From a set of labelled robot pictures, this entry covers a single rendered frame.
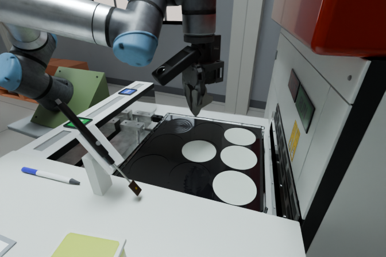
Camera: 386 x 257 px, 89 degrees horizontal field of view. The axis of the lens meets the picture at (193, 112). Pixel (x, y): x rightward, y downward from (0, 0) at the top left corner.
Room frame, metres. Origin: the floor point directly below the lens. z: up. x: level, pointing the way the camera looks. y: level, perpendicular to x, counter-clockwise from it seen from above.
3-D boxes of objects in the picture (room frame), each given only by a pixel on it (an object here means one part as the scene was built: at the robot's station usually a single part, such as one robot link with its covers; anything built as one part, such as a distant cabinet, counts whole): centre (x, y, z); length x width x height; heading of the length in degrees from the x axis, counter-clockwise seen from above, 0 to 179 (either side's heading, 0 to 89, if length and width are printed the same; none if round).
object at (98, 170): (0.25, 0.15, 1.03); 0.06 x 0.04 x 0.13; 73
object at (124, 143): (0.52, 0.24, 0.87); 0.36 x 0.08 x 0.03; 163
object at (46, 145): (0.62, 0.31, 0.89); 0.55 x 0.09 x 0.14; 163
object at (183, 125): (0.46, -0.02, 0.90); 0.34 x 0.34 x 0.01; 73
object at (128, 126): (0.59, 0.21, 0.89); 0.08 x 0.03 x 0.03; 73
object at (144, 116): (0.67, 0.19, 0.89); 0.08 x 0.03 x 0.03; 73
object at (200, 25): (0.49, -0.01, 1.23); 0.08 x 0.08 x 0.05
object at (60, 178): (0.29, 0.28, 0.97); 0.14 x 0.01 x 0.01; 75
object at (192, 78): (0.49, -0.02, 1.15); 0.09 x 0.08 x 0.12; 122
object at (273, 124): (0.41, -0.23, 0.89); 0.44 x 0.02 x 0.10; 163
